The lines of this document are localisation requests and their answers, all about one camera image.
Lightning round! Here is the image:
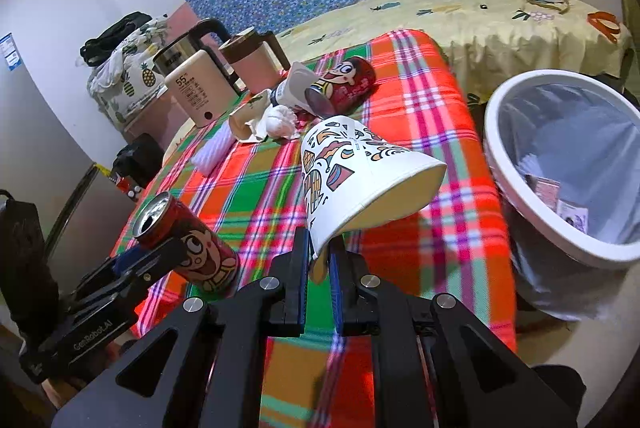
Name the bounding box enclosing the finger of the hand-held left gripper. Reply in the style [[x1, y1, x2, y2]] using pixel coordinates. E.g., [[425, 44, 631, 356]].
[[100, 238, 188, 306], [85, 249, 147, 294]]

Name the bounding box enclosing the plaid tablecloth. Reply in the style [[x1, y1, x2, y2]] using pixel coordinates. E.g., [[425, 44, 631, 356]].
[[107, 28, 518, 428]]

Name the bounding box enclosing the pineapple print bedding pile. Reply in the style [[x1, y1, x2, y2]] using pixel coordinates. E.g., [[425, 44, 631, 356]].
[[86, 16, 171, 126]]

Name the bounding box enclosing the white trash bin with liner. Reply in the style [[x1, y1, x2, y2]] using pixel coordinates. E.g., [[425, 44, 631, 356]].
[[482, 69, 640, 321]]

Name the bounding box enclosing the red and white carton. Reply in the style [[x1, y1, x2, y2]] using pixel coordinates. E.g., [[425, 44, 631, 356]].
[[525, 175, 563, 211]]

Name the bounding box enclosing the black bag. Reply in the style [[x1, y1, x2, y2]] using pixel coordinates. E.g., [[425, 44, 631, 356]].
[[80, 12, 153, 66]]

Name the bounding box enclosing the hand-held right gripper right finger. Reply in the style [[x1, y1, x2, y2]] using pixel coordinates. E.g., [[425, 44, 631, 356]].
[[327, 241, 581, 428]]

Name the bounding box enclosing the white bag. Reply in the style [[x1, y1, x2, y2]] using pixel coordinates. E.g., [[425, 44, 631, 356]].
[[228, 89, 273, 143]]

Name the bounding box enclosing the steel electric kettle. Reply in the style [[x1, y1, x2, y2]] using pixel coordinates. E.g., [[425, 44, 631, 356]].
[[152, 18, 241, 94]]

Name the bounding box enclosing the red cartoon drink can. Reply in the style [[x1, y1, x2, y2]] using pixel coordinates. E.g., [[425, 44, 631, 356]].
[[305, 56, 377, 118], [132, 191, 240, 294]]

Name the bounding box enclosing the orange strap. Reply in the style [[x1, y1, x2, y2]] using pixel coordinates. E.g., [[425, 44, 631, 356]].
[[586, 11, 623, 43]]

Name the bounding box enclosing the white yogurt cup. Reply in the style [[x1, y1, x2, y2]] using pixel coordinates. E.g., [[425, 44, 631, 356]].
[[270, 61, 321, 115]]

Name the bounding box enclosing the pink mug with brown lid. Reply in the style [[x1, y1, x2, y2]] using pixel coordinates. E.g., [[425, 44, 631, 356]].
[[218, 27, 292, 92]]

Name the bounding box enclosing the colourful patterned paper cup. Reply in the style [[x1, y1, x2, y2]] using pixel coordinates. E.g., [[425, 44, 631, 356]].
[[300, 115, 447, 284]]

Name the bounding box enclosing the yellow printed bed sheet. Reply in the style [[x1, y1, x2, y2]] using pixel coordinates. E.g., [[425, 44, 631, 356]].
[[275, 0, 633, 104]]

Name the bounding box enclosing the white foam net sleeve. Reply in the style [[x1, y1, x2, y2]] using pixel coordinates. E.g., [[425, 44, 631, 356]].
[[192, 123, 236, 174]]

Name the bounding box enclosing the purple and white carton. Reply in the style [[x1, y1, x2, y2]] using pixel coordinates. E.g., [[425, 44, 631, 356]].
[[555, 201, 591, 234]]

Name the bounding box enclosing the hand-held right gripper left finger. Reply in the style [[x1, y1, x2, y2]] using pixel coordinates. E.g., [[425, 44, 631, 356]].
[[50, 226, 311, 428]]

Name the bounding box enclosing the black backpack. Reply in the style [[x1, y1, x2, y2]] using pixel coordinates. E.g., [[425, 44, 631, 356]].
[[112, 133, 166, 189]]

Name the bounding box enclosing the crumpled white tissue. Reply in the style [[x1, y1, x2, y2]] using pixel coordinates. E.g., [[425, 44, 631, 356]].
[[257, 104, 301, 140]]

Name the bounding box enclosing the small red white object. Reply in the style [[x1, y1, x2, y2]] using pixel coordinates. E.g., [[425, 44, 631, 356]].
[[115, 173, 143, 204]]

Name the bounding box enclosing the pink storage box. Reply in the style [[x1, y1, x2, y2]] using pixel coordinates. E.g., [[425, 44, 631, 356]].
[[120, 83, 191, 144]]

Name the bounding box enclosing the blue white sticker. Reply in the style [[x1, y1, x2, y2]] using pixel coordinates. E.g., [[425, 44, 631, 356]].
[[0, 32, 23, 72]]

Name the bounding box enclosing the beige electric warmer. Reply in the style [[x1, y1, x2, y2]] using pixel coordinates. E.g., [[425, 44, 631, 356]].
[[164, 49, 241, 129]]

